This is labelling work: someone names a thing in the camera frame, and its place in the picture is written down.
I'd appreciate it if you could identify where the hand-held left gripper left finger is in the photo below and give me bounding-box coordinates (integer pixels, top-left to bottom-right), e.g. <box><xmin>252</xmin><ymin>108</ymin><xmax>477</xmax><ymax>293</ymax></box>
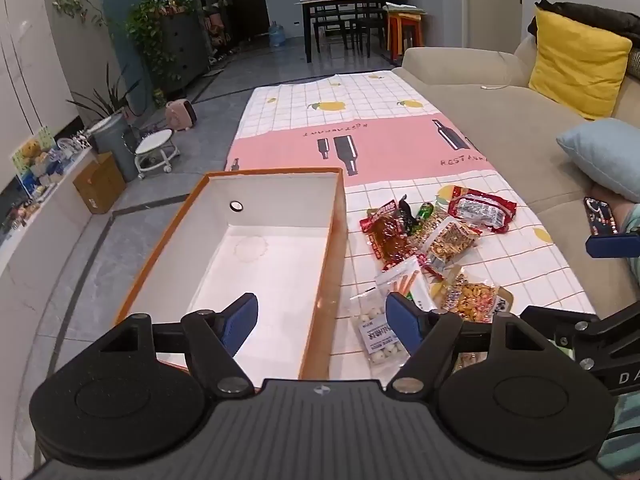
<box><xmin>94</xmin><ymin>292</ymin><xmax>259</xmax><ymax>396</ymax></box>

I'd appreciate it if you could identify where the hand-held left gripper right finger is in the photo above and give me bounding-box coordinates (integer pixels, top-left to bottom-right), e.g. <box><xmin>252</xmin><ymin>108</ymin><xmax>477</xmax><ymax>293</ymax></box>
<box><xmin>385</xmin><ymin>292</ymin><xmax>551</xmax><ymax>396</ymax></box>

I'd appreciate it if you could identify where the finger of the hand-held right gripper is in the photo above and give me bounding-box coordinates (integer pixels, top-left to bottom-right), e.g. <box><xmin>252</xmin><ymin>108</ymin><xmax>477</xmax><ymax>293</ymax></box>
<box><xmin>519</xmin><ymin>304</ymin><xmax>606</xmax><ymax>357</ymax></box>
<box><xmin>585</xmin><ymin>227</ymin><xmax>640</xmax><ymax>261</ymax></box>

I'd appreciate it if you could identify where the white ball candy packet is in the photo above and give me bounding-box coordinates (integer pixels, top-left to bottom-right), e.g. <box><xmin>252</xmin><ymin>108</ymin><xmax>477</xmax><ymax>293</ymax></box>
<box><xmin>349</xmin><ymin>304</ymin><xmax>407</xmax><ymax>367</ymax></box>

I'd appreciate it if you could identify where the white packet with sausages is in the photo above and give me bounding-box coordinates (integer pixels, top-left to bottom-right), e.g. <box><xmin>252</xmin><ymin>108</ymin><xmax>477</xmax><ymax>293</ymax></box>
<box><xmin>374</xmin><ymin>256</ymin><xmax>437</xmax><ymax>312</ymax></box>

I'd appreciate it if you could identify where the clear candy packet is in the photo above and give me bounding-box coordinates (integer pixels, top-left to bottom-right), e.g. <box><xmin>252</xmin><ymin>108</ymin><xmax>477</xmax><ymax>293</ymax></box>
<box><xmin>419</xmin><ymin>252</ymin><xmax>447</xmax><ymax>282</ymax></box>

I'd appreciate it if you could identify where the orange cardboard box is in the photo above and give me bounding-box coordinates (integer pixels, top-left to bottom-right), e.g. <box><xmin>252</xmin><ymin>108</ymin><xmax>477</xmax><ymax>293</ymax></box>
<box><xmin>114</xmin><ymin>166</ymin><xmax>348</xmax><ymax>382</ymax></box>

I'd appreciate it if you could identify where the orange nut snack packet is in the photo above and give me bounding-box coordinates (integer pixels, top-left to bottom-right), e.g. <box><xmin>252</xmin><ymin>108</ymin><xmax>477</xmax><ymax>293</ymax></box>
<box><xmin>439</xmin><ymin>276</ymin><xmax>501</xmax><ymax>323</ymax></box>

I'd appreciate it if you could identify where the brown dried meat packet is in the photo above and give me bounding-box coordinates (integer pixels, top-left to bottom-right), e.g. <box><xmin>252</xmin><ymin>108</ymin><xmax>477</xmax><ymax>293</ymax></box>
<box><xmin>361</xmin><ymin>201</ymin><xmax>418</xmax><ymax>267</ymax></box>

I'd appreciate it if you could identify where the mini noodle snack packet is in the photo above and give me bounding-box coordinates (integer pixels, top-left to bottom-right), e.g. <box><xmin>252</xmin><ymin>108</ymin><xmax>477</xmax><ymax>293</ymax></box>
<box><xmin>424</xmin><ymin>217</ymin><xmax>482</xmax><ymax>266</ymax></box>

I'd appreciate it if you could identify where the black snack packet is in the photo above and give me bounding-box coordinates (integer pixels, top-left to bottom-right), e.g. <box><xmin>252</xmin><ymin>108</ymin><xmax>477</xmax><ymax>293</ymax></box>
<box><xmin>396</xmin><ymin>196</ymin><xmax>420</xmax><ymax>233</ymax></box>

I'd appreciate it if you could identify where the red packet with white label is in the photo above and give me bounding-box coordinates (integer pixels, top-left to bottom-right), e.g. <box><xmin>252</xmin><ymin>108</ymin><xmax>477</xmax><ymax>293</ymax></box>
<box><xmin>448</xmin><ymin>186</ymin><xmax>518</xmax><ymax>234</ymax></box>

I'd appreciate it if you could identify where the patterned phone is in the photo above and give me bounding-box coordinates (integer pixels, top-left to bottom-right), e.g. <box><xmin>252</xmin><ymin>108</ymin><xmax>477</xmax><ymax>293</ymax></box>
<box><xmin>583</xmin><ymin>197</ymin><xmax>616</xmax><ymax>237</ymax></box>

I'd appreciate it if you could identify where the person's striped clothing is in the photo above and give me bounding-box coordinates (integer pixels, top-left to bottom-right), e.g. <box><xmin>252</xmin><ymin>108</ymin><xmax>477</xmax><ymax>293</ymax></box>
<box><xmin>596</xmin><ymin>389</ymin><xmax>640</xmax><ymax>480</ymax></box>

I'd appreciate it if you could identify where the light blue pillow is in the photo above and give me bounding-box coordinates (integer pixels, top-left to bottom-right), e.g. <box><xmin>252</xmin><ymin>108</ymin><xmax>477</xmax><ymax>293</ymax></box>
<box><xmin>556</xmin><ymin>118</ymin><xmax>640</xmax><ymax>204</ymax></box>

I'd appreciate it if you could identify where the beige sofa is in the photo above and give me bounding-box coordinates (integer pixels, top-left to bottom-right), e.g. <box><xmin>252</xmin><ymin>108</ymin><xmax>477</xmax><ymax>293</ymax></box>
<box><xmin>391</xmin><ymin>35</ymin><xmax>640</xmax><ymax>322</ymax></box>

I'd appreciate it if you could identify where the yellow cushion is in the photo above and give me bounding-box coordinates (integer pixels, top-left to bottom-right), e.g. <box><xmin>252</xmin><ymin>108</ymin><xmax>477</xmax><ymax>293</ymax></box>
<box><xmin>528</xmin><ymin>6</ymin><xmax>634</xmax><ymax>122</ymax></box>

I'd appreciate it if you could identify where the white round wheeled stool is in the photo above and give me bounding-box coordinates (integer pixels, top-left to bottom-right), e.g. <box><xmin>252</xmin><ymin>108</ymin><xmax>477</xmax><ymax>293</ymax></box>
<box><xmin>134</xmin><ymin>129</ymin><xmax>181</xmax><ymax>180</ymax></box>

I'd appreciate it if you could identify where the pink and white printed tablecloth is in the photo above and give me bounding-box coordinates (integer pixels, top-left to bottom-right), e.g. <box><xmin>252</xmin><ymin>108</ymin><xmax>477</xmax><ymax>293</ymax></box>
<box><xmin>226</xmin><ymin>72</ymin><xmax>597</xmax><ymax>397</ymax></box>

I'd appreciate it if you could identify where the brown cardboard box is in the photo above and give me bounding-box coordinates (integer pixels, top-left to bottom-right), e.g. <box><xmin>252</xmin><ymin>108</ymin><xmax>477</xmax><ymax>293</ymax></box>
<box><xmin>73</xmin><ymin>152</ymin><xmax>127</xmax><ymax>215</ymax></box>

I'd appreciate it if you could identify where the dark blanket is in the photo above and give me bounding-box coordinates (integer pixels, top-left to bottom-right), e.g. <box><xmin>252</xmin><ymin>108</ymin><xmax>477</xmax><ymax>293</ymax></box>
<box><xmin>527</xmin><ymin>0</ymin><xmax>640</xmax><ymax>52</ymax></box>

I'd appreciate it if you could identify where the row of small shelf ornaments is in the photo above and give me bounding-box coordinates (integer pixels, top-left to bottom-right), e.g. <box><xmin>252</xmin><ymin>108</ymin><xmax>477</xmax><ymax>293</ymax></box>
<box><xmin>0</xmin><ymin>132</ymin><xmax>97</xmax><ymax>233</ymax></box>

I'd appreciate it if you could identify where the long leaf potted plant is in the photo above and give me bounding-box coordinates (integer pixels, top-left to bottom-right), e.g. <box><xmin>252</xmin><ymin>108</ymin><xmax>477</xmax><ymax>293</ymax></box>
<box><xmin>66</xmin><ymin>66</ymin><xmax>143</xmax><ymax>127</ymax></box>

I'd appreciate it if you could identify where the bear picture card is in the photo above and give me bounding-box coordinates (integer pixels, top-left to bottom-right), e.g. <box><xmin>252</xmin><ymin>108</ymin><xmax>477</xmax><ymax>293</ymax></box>
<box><xmin>12</xmin><ymin>126</ymin><xmax>57</xmax><ymax>192</ymax></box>

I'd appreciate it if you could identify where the dark drawer cabinet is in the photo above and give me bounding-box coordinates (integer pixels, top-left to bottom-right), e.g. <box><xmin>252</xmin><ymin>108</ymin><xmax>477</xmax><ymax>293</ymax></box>
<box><xmin>161</xmin><ymin>11</ymin><xmax>210</xmax><ymax>93</ymax></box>

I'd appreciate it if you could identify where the orange stool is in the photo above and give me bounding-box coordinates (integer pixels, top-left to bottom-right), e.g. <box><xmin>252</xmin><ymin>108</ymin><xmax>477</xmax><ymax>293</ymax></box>
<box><xmin>386</xmin><ymin>9</ymin><xmax>426</xmax><ymax>59</ymax></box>

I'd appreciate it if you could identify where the shoe rack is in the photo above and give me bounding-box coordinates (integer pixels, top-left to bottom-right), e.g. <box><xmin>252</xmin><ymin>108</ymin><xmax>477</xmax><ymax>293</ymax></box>
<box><xmin>201</xmin><ymin>0</ymin><xmax>232</xmax><ymax>63</ymax></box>

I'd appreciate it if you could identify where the green vine plant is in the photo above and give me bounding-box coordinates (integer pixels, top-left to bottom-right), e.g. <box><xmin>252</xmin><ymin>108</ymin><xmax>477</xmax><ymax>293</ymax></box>
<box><xmin>124</xmin><ymin>0</ymin><xmax>197</xmax><ymax>103</ymax></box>

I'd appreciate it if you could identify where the dark dining chair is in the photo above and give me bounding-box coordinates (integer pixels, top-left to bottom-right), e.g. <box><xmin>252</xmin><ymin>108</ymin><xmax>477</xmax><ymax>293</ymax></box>
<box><xmin>350</xmin><ymin>0</ymin><xmax>400</xmax><ymax>57</ymax></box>
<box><xmin>312</xmin><ymin>2</ymin><xmax>352</xmax><ymax>52</ymax></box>

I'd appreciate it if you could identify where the dark dining table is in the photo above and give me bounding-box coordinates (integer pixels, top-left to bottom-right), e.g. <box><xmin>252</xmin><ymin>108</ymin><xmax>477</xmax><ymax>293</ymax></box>
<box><xmin>294</xmin><ymin>0</ymin><xmax>401</xmax><ymax>64</ymax></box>

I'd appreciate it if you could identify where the hanging green plant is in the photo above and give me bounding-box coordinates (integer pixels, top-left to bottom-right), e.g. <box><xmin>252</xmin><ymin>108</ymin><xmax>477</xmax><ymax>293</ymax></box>
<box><xmin>52</xmin><ymin>0</ymin><xmax>109</xmax><ymax>29</ymax></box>

